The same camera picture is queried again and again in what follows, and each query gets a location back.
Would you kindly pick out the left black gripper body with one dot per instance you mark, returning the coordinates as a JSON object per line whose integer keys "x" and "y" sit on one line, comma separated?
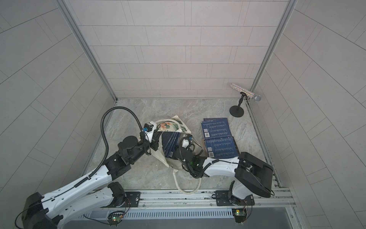
{"x": 153, "y": 144}

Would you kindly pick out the floral canvas tote bag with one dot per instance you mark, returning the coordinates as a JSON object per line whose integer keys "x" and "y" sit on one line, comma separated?
{"x": 175, "y": 124}

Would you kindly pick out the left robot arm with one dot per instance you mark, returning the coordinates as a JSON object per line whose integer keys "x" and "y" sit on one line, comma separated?
{"x": 96, "y": 189}

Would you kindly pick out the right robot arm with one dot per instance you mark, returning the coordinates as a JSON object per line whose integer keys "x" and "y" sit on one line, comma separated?
{"x": 253, "y": 175}

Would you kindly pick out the stack of blue books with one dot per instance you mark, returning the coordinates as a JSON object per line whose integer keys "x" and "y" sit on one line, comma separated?
{"x": 169, "y": 142}

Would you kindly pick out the left circuit board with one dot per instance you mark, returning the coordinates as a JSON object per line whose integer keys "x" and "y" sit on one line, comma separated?
{"x": 115, "y": 218}

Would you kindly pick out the circuit board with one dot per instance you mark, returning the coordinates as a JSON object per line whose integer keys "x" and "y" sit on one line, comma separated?
{"x": 115, "y": 218}
{"x": 240, "y": 215}

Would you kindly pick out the black microphone stand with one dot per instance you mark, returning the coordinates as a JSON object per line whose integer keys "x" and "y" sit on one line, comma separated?
{"x": 237, "y": 111}

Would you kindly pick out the right circuit board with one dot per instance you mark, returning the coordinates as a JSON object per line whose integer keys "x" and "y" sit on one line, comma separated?
{"x": 240, "y": 215}

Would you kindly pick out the glitter microphone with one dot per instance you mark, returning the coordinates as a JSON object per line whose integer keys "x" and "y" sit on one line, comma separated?
{"x": 250, "y": 95}

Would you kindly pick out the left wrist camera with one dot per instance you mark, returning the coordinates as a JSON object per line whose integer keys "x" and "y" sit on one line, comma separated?
{"x": 148, "y": 130}

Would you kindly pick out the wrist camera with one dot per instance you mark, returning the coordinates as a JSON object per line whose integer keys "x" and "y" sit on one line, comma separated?
{"x": 148, "y": 130}
{"x": 186, "y": 142}

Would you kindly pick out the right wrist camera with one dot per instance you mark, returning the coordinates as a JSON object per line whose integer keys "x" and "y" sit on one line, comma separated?
{"x": 186, "y": 142}

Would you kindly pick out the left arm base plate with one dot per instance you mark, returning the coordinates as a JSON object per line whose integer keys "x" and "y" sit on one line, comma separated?
{"x": 128, "y": 199}

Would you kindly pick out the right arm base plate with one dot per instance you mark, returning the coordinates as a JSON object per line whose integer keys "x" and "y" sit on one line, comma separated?
{"x": 237, "y": 195}

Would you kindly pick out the aluminium mounting rail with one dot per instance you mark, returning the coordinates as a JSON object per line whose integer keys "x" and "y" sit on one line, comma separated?
{"x": 172, "y": 204}

